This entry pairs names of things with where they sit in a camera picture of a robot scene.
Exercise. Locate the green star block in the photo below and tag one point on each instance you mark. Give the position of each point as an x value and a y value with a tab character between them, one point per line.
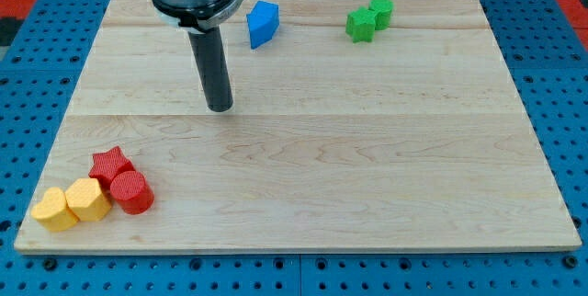
361	25

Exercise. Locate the red star block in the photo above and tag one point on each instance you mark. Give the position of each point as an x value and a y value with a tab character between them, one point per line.
108	165

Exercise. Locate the red cylinder block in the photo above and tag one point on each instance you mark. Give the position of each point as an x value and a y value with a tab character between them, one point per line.
132	192

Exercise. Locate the yellow hexagon block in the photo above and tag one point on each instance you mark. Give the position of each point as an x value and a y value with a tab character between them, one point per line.
87	200

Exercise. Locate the green cylinder block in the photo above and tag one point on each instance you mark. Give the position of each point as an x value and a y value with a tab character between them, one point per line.
383	10

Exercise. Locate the light wooden board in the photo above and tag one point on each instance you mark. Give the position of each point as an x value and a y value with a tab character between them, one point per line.
415	142

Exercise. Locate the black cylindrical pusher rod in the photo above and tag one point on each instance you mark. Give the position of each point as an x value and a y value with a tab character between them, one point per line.
210	59

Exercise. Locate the blue wedge block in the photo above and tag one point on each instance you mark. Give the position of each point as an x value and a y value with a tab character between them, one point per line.
262	23

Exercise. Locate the yellow heart block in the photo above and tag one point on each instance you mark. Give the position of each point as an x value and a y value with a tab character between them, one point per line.
53	212

